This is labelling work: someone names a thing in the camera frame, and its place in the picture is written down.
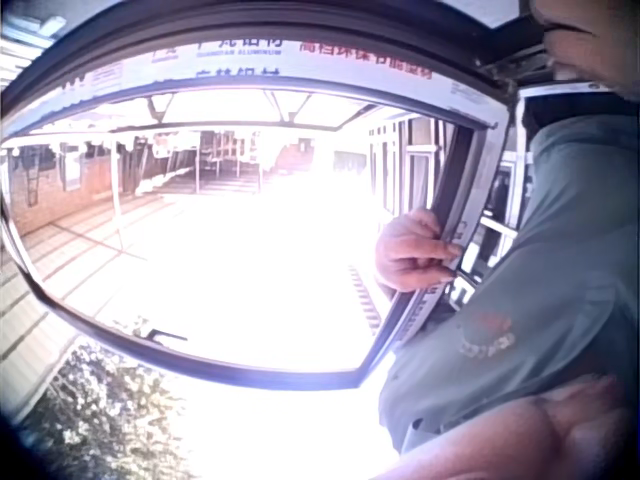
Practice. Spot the person's left hand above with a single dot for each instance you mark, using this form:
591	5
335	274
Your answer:
407	250

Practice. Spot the person's left fingers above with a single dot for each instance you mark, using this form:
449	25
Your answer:
435	252

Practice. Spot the window sash with white film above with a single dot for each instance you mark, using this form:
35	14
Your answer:
225	62

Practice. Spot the row of white window frames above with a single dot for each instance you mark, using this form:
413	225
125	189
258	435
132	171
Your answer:
415	170

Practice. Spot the outdoor shed with metal roof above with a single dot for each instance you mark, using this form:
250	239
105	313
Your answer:
200	150

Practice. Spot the green tree foliage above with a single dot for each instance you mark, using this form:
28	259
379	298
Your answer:
100	415

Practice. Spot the dark outer window frame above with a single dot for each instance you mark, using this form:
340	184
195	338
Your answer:
150	19

